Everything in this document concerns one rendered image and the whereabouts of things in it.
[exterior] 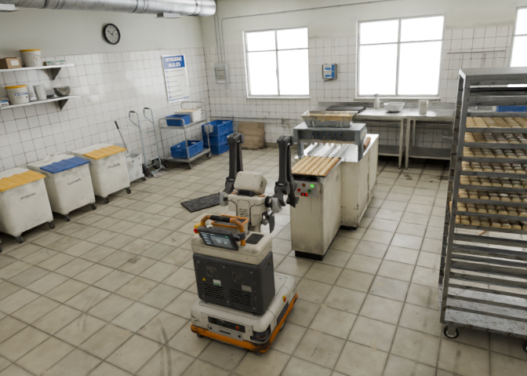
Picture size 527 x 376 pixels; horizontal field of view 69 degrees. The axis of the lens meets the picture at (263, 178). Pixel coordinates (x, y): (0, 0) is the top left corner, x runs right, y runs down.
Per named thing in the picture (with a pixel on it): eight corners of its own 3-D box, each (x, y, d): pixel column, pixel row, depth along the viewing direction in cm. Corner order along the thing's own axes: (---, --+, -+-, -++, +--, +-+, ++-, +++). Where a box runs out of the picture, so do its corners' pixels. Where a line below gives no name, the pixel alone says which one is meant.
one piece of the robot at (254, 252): (263, 333, 266) (255, 224, 238) (198, 315, 288) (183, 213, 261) (281, 304, 294) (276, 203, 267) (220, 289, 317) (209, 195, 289)
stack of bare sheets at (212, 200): (190, 213, 513) (190, 210, 512) (180, 203, 546) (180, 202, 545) (230, 201, 541) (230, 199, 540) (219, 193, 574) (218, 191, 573)
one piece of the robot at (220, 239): (246, 257, 253) (237, 235, 238) (201, 249, 268) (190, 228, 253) (252, 243, 260) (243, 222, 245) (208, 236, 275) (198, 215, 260)
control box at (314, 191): (293, 193, 365) (292, 180, 360) (318, 196, 355) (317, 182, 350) (292, 195, 362) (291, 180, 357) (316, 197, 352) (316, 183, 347)
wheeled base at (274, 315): (266, 358, 262) (263, 328, 253) (189, 334, 288) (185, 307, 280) (299, 300, 319) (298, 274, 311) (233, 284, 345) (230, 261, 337)
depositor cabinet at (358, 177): (326, 188, 565) (325, 133, 537) (376, 193, 535) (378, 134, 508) (296, 225, 456) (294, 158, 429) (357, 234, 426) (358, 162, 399)
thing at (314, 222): (312, 228, 449) (310, 154, 420) (341, 231, 435) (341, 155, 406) (291, 257, 389) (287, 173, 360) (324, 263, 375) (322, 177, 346)
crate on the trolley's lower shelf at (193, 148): (187, 149, 767) (185, 140, 760) (203, 150, 753) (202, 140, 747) (171, 157, 717) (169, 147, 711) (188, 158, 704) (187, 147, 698)
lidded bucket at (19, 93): (24, 101, 502) (19, 84, 495) (35, 101, 491) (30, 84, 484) (5, 104, 482) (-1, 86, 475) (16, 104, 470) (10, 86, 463)
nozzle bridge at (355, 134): (303, 150, 457) (303, 122, 446) (365, 153, 427) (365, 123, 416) (294, 158, 429) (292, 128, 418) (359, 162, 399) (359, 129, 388)
